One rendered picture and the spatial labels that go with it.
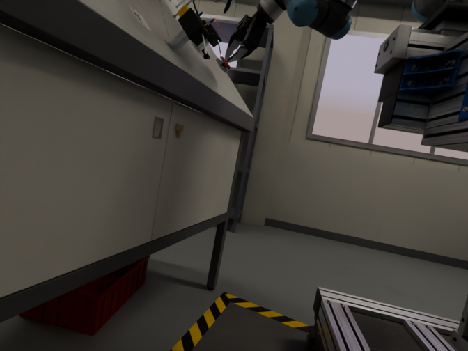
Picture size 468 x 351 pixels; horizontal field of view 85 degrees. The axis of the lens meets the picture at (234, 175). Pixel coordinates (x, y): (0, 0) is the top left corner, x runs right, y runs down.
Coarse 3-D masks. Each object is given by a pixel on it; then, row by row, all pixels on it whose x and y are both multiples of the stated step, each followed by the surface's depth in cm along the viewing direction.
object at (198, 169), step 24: (192, 120) 80; (216, 120) 94; (168, 144) 71; (192, 144) 82; (216, 144) 98; (168, 168) 73; (192, 168) 85; (216, 168) 102; (168, 192) 75; (192, 192) 89; (216, 192) 107; (168, 216) 78; (192, 216) 92; (216, 216) 112
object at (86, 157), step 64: (0, 64) 34; (64, 64) 41; (0, 128) 35; (64, 128) 43; (128, 128) 56; (0, 192) 37; (64, 192) 46; (128, 192) 60; (0, 256) 38; (64, 256) 48
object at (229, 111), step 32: (0, 0) 30; (32, 0) 32; (64, 0) 36; (32, 32) 35; (64, 32) 37; (96, 32) 41; (96, 64) 47; (128, 64) 48; (160, 64) 56; (192, 96) 70
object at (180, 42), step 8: (184, 16) 64; (192, 16) 63; (184, 24) 64; (192, 24) 63; (200, 24) 62; (184, 32) 65; (192, 32) 63; (200, 32) 63; (176, 40) 66; (184, 40) 66; (192, 40) 65; (200, 40) 66; (176, 48) 67; (208, 56) 64
